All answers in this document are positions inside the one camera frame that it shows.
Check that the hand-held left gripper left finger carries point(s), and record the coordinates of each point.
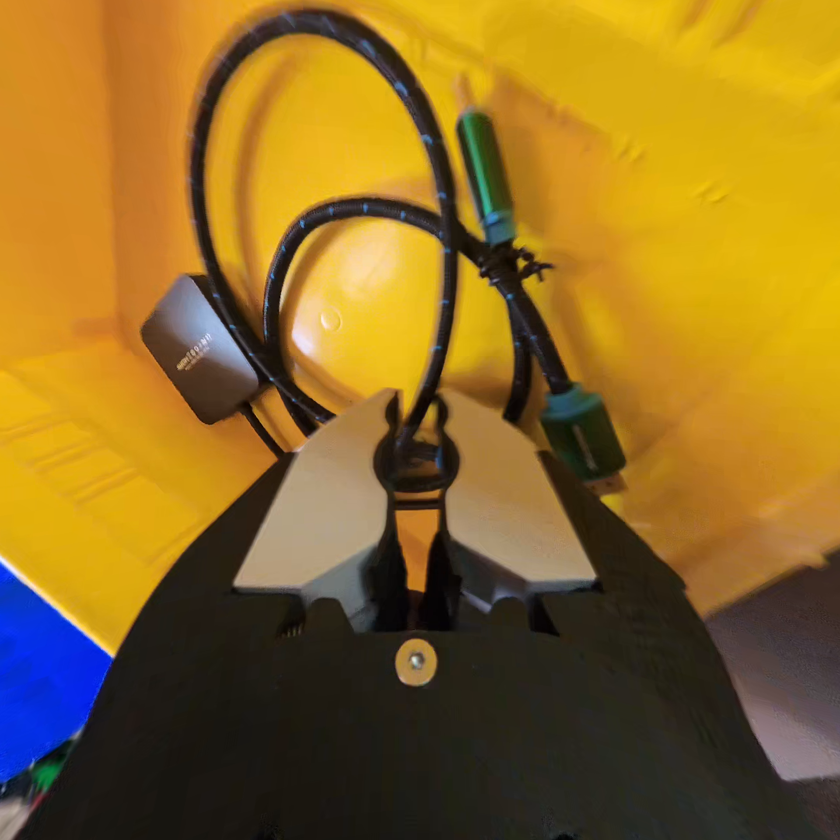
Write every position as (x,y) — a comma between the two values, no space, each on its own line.
(315,512)

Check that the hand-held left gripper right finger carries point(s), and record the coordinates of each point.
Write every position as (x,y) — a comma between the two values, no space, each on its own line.
(518,518)

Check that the dark grey usb hub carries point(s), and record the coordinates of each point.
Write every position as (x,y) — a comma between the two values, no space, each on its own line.
(197,348)

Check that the yellow plastic bin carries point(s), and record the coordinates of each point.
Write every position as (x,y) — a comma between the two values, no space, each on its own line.
(656,262)

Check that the blue plastic bin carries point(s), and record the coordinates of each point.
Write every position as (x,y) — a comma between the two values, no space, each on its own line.
(39,669)

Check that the green plastic bin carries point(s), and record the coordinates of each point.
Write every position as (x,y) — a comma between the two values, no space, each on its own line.
(49,774)

